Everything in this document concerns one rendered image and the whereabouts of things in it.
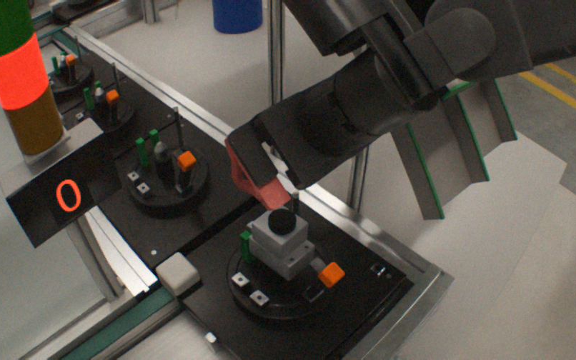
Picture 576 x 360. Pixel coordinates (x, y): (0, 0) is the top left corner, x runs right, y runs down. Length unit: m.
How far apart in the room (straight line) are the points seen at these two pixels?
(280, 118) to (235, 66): 0.87
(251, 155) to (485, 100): 0.57
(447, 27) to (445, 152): 0.47
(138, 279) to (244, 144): 0.35
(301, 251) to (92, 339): 0.32
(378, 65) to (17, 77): 0.27
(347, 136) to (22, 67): 0.26
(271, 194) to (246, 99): 0.73
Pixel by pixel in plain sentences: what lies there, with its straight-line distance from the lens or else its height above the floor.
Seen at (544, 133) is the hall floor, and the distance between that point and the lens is 2.90.
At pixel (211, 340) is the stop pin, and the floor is 0.97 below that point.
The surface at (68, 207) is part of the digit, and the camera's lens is 0.44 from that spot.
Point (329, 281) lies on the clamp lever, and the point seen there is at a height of 1.07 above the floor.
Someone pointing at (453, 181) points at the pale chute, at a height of 1.01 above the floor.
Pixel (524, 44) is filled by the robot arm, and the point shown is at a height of 1.38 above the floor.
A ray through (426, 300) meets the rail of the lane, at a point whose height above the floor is 0.96.
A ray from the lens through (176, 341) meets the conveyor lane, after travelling 0.63.
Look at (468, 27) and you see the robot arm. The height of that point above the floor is 1.39.
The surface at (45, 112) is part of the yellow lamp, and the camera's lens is 0.38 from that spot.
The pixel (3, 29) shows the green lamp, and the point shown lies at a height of 1.38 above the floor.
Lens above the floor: 1.48
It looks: 45 degrees down
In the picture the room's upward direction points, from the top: straight up
